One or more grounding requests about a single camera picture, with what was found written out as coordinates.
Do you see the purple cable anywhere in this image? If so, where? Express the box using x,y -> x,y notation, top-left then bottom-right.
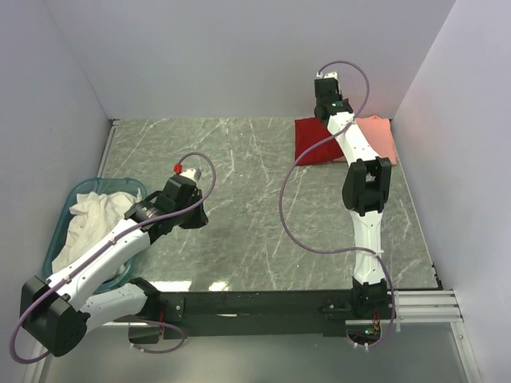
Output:
8,152 -> 217,365
278,60 -> 398,352

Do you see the teal plastic basket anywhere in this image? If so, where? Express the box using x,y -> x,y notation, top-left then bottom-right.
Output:
42,178 -> 147,278

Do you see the folded pink t shirt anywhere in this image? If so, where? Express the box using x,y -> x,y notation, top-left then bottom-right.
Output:
331,114 -> 398,165

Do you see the red t shirt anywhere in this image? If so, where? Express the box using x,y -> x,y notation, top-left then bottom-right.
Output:
295,117 -> 344,166

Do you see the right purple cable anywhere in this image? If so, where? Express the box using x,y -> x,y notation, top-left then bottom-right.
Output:
278,60 -> 398,352

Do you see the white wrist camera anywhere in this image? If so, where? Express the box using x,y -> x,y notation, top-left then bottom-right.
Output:
173,164 -> 202,184
316,71 -> 339,80

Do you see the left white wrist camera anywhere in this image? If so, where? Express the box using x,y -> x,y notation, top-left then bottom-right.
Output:
173,164 -> 202,184

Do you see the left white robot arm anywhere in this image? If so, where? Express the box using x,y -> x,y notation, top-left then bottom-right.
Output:
15,168 -> 208,357

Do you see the white cloth in basket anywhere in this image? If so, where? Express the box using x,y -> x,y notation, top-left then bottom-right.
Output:
52,188 -> 142,273

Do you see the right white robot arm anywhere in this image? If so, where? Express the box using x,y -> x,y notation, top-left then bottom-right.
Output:
315,72 -> 392,318

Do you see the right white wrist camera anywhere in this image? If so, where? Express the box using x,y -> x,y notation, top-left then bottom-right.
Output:
316,71 -> 339,80

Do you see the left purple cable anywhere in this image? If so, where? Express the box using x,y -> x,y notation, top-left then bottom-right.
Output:
8,152 -> 217,365

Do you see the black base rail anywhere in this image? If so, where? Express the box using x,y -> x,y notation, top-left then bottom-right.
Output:
121,290 -> 395,338

